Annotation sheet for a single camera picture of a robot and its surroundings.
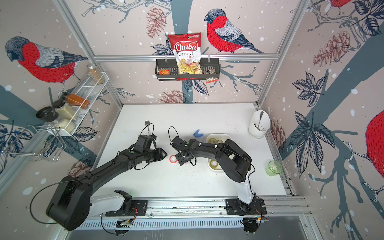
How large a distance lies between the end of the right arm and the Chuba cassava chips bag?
16.6 inches

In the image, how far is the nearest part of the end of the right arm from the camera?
0.64m

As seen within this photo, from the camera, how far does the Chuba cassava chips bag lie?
32.0 inches
